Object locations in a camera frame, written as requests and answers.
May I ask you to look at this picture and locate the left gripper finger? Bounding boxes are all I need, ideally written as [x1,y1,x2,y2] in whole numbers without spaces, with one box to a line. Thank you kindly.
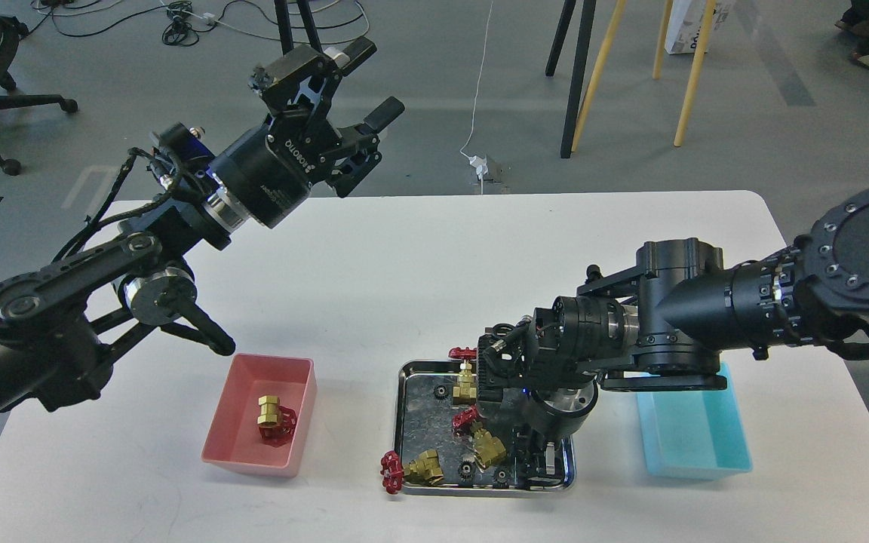
[251,37,377,133]
[327,97,406,198]

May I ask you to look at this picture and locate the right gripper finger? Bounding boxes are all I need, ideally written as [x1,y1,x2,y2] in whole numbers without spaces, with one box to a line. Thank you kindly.
[542,437,573,483]
[511,426,540,487]

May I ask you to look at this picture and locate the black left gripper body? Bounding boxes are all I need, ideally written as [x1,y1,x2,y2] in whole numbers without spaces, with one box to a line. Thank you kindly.
[208,103,337,229]

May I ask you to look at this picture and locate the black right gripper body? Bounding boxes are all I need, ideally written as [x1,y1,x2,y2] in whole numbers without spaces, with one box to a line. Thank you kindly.
[477,382,599,447]

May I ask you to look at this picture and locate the brass valve red handle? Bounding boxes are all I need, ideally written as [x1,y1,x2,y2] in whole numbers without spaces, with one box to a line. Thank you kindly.
[448,347,478,406]
[379,448,444,495]
[256,394,299,446]
[452,406,508,470]

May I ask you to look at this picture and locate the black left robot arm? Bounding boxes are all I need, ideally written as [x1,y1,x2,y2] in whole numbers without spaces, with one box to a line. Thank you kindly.
[0,37,404,413]

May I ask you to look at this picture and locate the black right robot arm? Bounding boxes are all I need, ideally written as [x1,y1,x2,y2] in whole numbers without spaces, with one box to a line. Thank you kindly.
[477,189,869,486]

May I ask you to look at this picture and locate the blue plastic box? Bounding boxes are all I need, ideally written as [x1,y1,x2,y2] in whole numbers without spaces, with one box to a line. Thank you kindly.
[637,364,753,480]

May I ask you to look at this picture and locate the pink plastic box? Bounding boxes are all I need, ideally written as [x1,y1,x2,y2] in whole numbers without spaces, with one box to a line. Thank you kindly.
[202,354,317,477]

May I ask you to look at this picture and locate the white cardboard box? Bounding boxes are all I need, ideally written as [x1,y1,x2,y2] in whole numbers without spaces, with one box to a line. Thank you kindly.
[665,0,737,54]

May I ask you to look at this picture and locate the shiny metal tray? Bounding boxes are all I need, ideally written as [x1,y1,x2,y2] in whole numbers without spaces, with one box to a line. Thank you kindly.
[392,360,577,498]

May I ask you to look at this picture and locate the black tripod legs left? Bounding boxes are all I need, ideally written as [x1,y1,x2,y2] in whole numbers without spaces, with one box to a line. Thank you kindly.
[275,0,324,55]

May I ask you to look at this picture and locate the white power adapter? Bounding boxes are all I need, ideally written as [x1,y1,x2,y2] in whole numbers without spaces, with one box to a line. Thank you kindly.
[468,155,505,195]

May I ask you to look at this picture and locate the yellow wooden leg left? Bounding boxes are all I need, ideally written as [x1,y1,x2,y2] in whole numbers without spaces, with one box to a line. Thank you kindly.
[570,0,627,152]

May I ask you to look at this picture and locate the yellow wooden leg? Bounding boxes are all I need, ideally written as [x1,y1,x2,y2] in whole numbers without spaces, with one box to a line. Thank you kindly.
[570,0,627,152]
[652,1,717,147]

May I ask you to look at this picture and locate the black stand legs right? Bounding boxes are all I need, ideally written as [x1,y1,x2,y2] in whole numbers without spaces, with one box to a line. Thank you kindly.
[545,1,597,159]

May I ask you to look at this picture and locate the yellow wooden leg right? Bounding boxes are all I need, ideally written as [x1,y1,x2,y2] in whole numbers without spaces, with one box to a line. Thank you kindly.
[652,1,717,147]

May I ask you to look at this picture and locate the brass valve top red handle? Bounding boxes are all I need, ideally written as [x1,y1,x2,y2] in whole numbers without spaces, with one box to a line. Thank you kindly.
[448,347,478,406]

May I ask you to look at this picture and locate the brass valve bottom red handle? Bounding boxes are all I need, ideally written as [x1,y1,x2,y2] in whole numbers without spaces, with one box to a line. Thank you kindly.
[379,448,444,495]

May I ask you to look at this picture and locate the white cable on floor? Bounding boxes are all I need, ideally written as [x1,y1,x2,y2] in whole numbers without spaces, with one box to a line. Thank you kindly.
[460,0,496,159]

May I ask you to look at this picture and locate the black floor cables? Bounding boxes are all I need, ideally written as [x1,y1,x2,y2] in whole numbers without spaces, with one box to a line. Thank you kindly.
[31,0,370,48]

